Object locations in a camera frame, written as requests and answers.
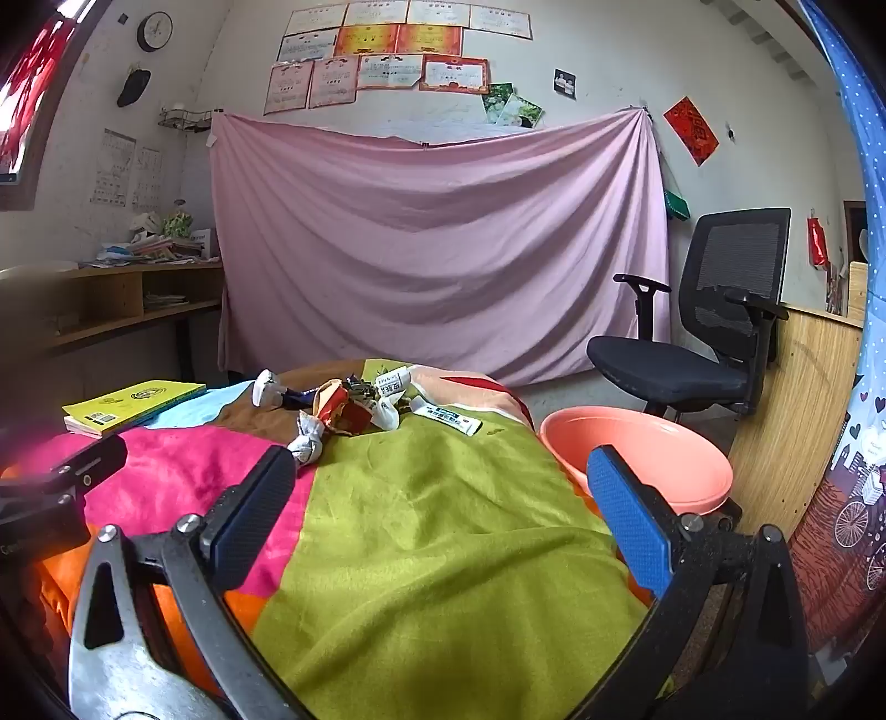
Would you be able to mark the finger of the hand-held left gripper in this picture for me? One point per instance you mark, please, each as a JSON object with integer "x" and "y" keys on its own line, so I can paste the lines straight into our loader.
{"x": 83, "y": 464}

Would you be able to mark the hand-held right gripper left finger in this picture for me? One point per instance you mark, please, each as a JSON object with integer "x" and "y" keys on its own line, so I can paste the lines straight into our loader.
{"x": 253, "y": 509}

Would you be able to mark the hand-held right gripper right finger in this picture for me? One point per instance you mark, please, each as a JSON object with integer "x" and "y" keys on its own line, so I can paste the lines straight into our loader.
{"x": 630, "y": 519}

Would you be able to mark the white silver wrapper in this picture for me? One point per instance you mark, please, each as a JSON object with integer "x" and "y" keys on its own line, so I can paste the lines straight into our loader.
{"x": 308, "y": 443}

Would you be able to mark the pink plastic basin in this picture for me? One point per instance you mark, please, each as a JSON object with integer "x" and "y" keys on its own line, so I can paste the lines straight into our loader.
{"x": 623, "y": 433}

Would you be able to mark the white and dark blue wrapper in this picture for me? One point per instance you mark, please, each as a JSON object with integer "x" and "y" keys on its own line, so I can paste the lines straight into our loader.
{"x": 268, "y": 389}

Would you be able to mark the red orange wrapper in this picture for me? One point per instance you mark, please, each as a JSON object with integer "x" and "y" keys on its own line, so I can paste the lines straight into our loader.
{"x": 333, "y": 407}

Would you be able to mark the dark foil wrapper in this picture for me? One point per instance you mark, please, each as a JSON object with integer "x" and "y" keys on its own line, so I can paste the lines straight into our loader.
{"x": 356, "y": 388}

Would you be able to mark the white paper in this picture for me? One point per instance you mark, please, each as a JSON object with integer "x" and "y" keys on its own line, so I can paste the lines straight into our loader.
{"x": 385, "y": 415}

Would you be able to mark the white labelled packet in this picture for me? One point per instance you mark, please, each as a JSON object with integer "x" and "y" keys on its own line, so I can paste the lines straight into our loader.
{"x": 391, "y": 381}

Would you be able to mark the white tube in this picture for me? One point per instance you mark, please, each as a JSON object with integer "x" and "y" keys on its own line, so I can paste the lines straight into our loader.
{"x": 446, "y": 417}

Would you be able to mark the yellow book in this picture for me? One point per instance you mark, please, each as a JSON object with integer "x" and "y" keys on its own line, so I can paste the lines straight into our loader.
{"x": 131, "y": 405}

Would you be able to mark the colourful patchwork blanket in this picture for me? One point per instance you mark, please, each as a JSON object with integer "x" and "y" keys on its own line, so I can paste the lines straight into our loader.
{"x": 429, "y": 540}

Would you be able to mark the stack of shelf booklets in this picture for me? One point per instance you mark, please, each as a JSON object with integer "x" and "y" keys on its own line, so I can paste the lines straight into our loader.
{"x": 165, "y": 300}

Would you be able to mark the wooden desk with shelf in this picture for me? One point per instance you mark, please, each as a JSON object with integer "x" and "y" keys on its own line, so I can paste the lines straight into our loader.
{"x": 104, "y": 280}

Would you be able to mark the wooden chair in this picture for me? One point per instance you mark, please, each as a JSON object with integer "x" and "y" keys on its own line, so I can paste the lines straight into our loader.
{"x": 796, "y": 401}

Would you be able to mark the pile of books and papers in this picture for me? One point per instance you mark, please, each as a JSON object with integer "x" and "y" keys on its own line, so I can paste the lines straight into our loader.
{"x": 152, "y": 250}

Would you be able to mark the white plastic bag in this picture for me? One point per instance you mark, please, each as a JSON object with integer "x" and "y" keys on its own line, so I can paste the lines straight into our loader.
{"x": 144, "y": 225}

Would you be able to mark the black mesh office chair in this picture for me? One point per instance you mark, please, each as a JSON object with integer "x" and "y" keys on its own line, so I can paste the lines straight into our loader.
{"x": 734, "y": 263}

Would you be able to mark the pink hanging sheet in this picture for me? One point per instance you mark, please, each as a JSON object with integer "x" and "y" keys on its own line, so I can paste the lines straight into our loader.
{"x": 429, "y": 263}

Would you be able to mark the red hanging ornament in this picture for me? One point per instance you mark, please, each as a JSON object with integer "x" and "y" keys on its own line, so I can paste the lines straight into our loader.
{"x": 817, "y": 242}

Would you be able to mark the black cap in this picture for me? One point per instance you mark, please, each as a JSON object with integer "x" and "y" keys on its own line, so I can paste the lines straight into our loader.
{"x": 133, "y": 86}

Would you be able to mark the red window curtain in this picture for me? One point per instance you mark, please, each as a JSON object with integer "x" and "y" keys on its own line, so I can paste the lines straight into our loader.
{"x": 28, "y": 83}

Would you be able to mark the blue printed curtain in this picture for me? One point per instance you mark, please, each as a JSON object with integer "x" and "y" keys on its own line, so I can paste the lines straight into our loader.
{"x": 862, "y": 138}

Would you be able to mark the white wall calendar sheet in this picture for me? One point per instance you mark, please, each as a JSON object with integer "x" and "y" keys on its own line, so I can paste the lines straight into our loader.
{"x": 112, "y": 169}
{"x": 147, "y": 178}

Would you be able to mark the brown wooden door frame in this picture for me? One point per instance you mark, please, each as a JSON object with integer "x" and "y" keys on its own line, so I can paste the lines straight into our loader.
{"x": 853, "y": 235}

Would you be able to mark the red paper wall decoration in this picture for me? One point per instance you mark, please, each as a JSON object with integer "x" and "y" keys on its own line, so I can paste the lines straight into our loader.
{"x": 691, "y": 130}

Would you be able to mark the green wall photo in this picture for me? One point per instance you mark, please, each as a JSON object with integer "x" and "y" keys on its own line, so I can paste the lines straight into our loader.
{"x": 495, "y": 97}
{"x": 522, "y": 112}

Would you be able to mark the round wall clock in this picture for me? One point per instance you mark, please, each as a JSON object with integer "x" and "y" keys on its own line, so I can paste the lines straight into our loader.
{"x": 154, "y": 31}

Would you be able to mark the black and white wall photo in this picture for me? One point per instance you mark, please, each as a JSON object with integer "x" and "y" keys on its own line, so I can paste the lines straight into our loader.
{"x": 565, "y": 83}

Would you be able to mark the group of wall certificates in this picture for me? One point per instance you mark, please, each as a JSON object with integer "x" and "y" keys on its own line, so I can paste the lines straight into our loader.
{"x": 387, "y": 48}

